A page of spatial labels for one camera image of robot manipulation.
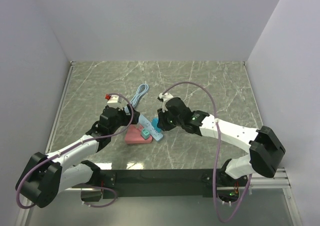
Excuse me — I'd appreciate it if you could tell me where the teal USB charger plug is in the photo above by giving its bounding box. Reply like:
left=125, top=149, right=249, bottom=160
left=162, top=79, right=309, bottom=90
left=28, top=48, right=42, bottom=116
left=140, top=128, right=151, bottom=140

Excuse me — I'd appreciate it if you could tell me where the light blue power strip cable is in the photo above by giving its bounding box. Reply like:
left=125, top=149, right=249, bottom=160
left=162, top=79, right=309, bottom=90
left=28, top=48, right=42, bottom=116
left=129, top=83, right=150, bottom=110

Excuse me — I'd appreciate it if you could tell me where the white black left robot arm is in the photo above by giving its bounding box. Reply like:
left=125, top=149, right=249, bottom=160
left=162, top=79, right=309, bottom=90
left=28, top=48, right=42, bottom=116
left=15, top=105, right=140, bottom=209

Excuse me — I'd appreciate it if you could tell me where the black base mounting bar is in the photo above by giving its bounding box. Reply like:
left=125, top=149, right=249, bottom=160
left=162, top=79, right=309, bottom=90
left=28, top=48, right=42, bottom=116
left=69, top=168, right=251, bottom=202

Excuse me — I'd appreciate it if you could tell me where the light blue power strip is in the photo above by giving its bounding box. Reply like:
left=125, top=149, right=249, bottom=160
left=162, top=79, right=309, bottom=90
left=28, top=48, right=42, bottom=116
left=138, top=114, right=164, bottom=142

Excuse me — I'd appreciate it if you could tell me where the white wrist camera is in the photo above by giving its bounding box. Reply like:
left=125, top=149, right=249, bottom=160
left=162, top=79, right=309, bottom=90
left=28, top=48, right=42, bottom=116
left=158, top=92, right=173, bottom=112
left=105, top=94, right=123, bottom=110

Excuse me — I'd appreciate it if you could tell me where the blue plug adapter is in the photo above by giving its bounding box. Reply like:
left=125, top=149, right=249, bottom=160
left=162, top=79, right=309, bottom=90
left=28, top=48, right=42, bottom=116
left=151, top=118, right=161, bottom=131

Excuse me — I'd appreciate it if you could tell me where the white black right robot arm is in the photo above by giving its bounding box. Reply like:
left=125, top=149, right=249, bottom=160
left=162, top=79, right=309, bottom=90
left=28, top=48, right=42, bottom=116
left=157, top=93, right=286, bottom=187

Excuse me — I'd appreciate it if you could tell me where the pink triangular power strip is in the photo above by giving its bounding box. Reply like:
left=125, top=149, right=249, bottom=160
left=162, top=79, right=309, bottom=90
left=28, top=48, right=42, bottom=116
left=124, top=125, right=153, bottom=144

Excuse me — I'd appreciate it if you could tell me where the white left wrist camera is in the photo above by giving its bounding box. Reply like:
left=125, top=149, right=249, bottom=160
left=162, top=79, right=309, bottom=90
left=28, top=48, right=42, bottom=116
left=105, top=94, right=123, bottom=110

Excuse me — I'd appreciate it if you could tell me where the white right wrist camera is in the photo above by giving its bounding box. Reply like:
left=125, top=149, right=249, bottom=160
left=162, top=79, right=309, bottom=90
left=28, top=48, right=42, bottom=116
left=158, top=92, right=173, bottom=112

